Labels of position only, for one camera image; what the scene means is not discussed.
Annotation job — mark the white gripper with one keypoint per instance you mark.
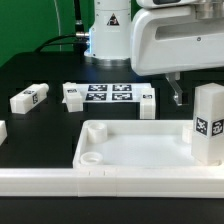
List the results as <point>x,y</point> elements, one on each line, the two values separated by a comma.
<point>173,37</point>

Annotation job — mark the white desk top tray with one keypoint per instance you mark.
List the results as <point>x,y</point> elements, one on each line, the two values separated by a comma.
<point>136,144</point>

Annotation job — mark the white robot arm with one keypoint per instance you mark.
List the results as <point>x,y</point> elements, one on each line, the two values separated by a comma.
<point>109,41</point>

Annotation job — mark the white marker sheet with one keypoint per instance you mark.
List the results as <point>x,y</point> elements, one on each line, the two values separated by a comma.
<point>110,93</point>

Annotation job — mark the white front fence bar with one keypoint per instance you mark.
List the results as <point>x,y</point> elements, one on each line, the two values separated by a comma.
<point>201,182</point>

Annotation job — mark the white left fence block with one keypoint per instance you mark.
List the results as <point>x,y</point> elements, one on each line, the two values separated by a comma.
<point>3,131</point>

